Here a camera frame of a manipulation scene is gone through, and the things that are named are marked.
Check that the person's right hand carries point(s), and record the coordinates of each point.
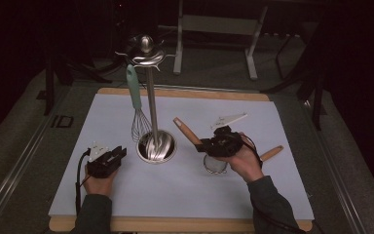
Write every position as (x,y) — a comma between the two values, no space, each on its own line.
(246,162)

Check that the person's left hand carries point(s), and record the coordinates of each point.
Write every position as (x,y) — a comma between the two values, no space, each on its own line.
(99,185)

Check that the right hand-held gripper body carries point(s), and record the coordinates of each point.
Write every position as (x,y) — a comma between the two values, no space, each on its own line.
(224,143)

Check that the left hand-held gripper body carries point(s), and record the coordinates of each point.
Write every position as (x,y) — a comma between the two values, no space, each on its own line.
(100,165)

